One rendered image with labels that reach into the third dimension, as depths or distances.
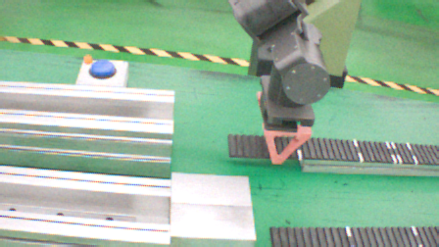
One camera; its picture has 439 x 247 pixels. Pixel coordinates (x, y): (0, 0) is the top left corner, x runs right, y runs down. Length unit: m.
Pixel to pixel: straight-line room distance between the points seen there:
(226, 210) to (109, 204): 0.14
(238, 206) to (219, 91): 0.39
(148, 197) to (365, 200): 0.34
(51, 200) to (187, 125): 0.30
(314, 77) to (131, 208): 0.26
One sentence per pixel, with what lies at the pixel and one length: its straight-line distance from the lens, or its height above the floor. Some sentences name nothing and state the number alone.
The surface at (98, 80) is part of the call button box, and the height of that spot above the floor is 0.84.
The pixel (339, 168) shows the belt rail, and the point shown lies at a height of 0.79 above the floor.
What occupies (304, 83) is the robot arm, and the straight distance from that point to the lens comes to 0.59.
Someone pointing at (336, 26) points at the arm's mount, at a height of 0.89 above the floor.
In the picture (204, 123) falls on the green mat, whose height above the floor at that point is 0.78.
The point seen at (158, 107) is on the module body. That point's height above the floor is 0.85.
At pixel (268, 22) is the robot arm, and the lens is 0.63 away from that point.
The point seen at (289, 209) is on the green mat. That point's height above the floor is 0.78.
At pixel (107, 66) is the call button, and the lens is 0.84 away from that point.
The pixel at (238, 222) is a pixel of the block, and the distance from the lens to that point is 0.55.
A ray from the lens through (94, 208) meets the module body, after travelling 0.62.
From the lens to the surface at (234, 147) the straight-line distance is 0.75.
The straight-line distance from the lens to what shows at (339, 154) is 0.79.
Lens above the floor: 1.28
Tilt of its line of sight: 36 degrees down
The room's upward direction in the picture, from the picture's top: 8 degrees clockwise
